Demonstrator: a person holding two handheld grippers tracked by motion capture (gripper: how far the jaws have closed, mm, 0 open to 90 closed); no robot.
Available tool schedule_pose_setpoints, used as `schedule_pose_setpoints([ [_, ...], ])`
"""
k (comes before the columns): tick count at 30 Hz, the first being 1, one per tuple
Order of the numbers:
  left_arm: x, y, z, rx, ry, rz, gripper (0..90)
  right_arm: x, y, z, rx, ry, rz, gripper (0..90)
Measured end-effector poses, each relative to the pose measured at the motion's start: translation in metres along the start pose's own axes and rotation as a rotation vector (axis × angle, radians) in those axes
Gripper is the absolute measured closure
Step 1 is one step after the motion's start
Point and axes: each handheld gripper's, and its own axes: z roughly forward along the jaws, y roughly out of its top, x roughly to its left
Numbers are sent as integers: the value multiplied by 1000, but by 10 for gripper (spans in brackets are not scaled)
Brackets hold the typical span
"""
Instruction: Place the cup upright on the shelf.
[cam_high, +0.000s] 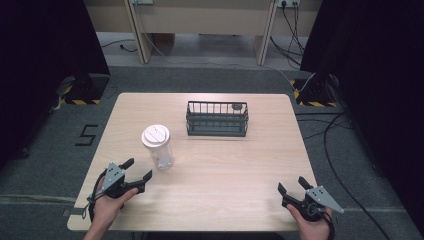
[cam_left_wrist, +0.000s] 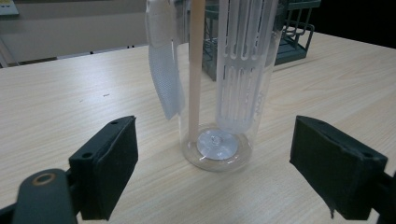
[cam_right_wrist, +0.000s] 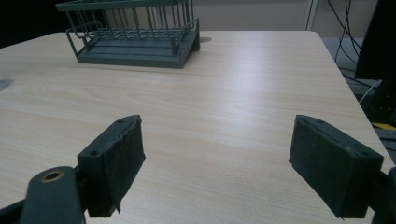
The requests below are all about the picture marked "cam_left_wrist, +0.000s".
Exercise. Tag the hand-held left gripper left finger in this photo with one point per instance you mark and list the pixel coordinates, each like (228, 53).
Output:
(104, 174)

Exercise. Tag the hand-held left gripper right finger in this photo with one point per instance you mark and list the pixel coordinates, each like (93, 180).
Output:
(333, 168)

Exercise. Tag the clear plastic bottle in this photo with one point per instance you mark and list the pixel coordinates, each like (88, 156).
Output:
(218, 93)

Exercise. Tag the white slotted infuser tube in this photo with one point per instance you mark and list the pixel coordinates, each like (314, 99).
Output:
(243, 68)

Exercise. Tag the beige plastic straw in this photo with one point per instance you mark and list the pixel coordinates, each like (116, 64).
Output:
(195, 71)

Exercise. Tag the white wall outlet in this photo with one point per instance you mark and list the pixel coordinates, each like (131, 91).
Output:
(7, 7)

